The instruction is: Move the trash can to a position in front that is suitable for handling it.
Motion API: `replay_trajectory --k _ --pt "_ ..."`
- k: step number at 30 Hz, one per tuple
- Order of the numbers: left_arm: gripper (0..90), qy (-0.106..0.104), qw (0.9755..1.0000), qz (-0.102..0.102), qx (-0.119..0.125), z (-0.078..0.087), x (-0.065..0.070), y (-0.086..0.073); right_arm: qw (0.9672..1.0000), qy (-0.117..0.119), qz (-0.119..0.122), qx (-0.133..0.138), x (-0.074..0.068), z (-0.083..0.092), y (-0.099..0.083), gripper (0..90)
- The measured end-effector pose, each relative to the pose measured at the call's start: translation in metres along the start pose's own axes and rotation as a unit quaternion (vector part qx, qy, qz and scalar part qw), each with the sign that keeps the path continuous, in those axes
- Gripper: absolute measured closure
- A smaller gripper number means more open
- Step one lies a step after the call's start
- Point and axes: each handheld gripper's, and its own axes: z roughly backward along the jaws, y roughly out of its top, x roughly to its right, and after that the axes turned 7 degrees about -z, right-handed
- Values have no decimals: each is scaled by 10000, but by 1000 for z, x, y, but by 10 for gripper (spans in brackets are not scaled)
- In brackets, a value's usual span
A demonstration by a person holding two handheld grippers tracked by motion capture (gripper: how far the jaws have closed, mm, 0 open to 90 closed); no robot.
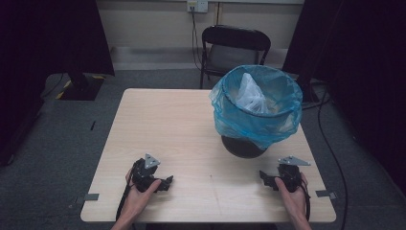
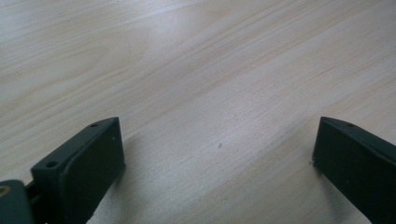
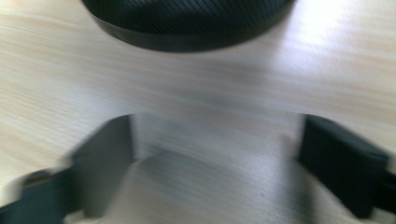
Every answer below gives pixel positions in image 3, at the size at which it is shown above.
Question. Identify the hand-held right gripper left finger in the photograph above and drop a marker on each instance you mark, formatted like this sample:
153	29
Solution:
102	161

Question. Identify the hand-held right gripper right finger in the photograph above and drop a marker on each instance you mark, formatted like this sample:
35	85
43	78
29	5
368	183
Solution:
339	161

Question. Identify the black round mesh basket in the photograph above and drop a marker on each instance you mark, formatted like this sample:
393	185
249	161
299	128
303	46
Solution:
186	18

